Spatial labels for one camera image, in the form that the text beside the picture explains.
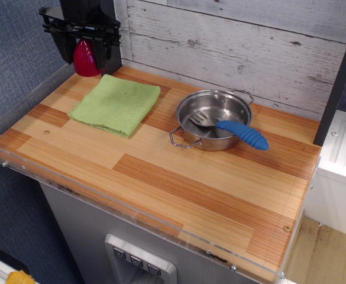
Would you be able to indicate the green folded cloth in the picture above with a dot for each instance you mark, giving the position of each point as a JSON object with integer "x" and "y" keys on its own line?
{"x": 116, "y": 105}

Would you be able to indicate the black right vertical post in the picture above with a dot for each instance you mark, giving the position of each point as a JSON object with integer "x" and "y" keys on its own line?
{"x": 332, "y": 104}

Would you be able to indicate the clear acrylic table guard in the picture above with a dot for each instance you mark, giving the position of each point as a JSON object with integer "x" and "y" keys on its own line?
{"x": 240, "y": 206}

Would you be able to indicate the yellow object bottom corner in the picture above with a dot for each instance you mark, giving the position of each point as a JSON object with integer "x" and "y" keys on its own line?
{"x": 19, "y": 277}

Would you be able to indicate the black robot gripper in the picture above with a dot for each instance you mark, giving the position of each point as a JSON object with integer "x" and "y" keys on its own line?
{"x": 91, "y": 20}

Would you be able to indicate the grey toy fridge cabinet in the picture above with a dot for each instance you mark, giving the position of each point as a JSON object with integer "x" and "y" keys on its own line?
{"x": 84, "y": 226}

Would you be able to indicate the white side cabinet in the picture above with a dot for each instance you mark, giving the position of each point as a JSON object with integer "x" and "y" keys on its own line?
{"x": 326, "y": 199}

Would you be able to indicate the red toy potato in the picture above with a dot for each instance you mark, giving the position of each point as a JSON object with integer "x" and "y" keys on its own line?
{"x": 84, "y": 60}

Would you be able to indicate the silver metal pot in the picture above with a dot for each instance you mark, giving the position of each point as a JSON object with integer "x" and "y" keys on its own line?
{"x": 220, "y": 105}

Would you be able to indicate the silver dispenser button panel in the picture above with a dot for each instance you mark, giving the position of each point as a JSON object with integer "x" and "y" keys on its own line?
{"x": 133, "y": 264}

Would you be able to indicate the blue handled metal spatula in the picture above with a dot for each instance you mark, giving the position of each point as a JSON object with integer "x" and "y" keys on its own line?
{"x": 249, "y": 135}

